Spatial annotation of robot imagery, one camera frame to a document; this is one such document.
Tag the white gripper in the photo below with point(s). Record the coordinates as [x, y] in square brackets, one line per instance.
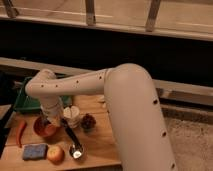
[52, 108]

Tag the metal rail post left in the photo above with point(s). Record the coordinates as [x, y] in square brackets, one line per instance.
[11, 11]

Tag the black metal ladle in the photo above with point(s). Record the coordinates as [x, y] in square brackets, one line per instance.
[76, 149]

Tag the red chili pepper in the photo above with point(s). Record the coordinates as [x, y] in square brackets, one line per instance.
[21, 127]

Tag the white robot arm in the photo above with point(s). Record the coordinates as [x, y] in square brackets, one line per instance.
[133, 106]

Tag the orange apple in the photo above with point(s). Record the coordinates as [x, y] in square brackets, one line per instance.
[55, 154]

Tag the metal rail post middle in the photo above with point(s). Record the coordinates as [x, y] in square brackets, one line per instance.
[90, 12]

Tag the red bowl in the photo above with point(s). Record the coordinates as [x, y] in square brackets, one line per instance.
[44, 128]

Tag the dark grape bunch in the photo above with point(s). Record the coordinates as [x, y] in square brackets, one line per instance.
[88, 122]

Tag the blue sponge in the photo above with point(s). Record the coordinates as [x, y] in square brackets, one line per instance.
[34, 152]

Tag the metal rail post right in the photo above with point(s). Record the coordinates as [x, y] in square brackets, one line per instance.
[152, 15]

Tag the metal rail post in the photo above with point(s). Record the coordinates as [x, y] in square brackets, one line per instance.
[152, 15]
[11, 11]
[90, 12]

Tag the green tray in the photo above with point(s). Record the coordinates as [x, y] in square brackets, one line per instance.
[25, 104]

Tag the wooden cutting board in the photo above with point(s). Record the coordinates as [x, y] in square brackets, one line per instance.
[99, 145]

